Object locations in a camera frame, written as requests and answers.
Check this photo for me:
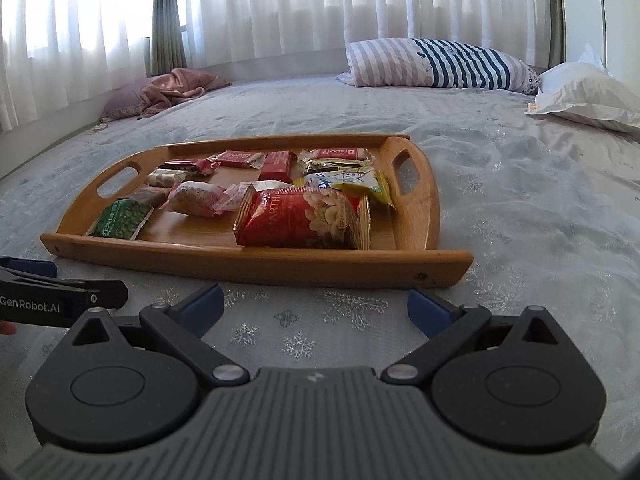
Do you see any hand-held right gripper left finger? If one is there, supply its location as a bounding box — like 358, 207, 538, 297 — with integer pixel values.
72, 283, 251, 390

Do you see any beige cracker packet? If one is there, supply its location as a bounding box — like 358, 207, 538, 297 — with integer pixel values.
145, 168, 188, 187

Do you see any pink crumpled cloth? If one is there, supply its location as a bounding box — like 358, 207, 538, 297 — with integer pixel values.
137, 67, 232, 120

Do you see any long dark red wafer packet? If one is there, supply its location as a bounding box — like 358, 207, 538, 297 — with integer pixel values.
159, 157, 221, 177

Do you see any thin dark red bar packet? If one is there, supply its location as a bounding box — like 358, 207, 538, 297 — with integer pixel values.
259, 151, 294, 183

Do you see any red biscuit packet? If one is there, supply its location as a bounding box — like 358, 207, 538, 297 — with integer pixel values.
207, 150, 264, 170
298, 147, 375, 173

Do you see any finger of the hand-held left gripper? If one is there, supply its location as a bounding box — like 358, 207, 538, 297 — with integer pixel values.
0, 270, 129, 309
0, 257, 57, 279

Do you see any wooden tray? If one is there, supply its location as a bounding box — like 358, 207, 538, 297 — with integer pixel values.
40, 134, 474, 288

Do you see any white pillow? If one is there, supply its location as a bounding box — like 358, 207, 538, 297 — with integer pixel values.
525, 45, 640, 133

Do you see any yellow cartoon snack packet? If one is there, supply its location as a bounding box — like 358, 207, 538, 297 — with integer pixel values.
295, 167, 396, 208

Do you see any blue striped pillow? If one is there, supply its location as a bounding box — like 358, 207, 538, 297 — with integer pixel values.
336, 37, 541, 95

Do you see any green pea snack packet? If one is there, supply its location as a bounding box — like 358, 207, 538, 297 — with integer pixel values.
87, 199, 153, 239

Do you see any small pink white packet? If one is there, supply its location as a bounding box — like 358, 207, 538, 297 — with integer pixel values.
220, 182, 266, 213

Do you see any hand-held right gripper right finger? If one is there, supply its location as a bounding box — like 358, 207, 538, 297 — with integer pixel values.
381, 287, 568, 390

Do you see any light blue snowflake bedspread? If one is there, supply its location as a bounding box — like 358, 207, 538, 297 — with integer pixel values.
0, 72, 640, 441

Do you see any white sheer curtain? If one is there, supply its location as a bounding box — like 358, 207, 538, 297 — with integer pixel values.
0, 0, 556, 131

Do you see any purple pillow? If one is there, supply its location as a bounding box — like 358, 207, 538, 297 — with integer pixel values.
100, 80, 156, 122

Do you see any pink cake packet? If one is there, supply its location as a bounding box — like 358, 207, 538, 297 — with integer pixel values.
160, 181, 236, 218

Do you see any brown peanut packet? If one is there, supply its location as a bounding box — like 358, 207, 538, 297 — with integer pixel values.
127, 186, 173, 208

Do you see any red nut packet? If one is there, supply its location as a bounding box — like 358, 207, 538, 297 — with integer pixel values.
233, 187, 372, 251

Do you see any green curtain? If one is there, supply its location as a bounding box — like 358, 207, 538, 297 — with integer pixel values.
150, 0, 188, 75
547, 0, 568, 68

